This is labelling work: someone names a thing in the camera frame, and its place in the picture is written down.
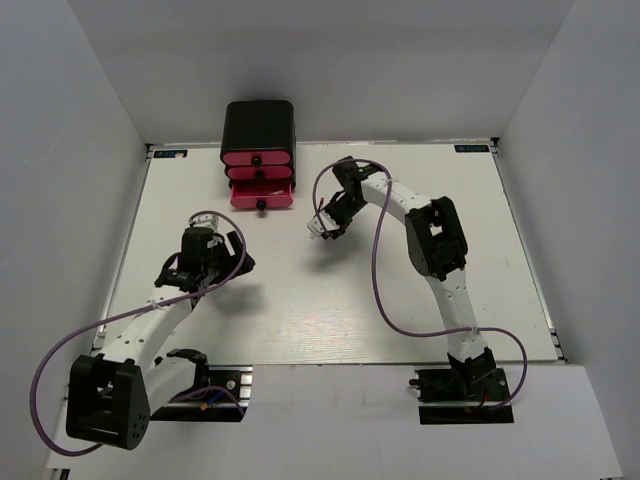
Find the pink drawer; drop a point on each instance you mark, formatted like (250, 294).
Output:
(250, 173)
(256, 158)
(252, 195)

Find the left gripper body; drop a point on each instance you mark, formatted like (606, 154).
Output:
(222, 262)

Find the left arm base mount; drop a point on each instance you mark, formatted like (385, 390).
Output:
(223, 396)

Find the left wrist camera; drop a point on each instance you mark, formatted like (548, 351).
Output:
(208, 220)

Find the pink top drawer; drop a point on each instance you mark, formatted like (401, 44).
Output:
(256, 158)

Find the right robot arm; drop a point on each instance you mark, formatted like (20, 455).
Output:
(436, 246)

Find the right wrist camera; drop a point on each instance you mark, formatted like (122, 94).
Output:
(322, 226)

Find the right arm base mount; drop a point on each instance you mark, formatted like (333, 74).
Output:
(444, 399)

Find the black drawer cabinet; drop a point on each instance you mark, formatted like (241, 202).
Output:
(256, 125)

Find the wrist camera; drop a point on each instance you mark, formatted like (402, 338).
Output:
(322, 226)
(208, 220)

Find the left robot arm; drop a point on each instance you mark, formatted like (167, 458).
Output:
(113, 395)

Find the pink bottom drawer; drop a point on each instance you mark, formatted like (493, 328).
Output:
(252, 195)

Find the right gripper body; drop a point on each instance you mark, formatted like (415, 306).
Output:
(343, 211)

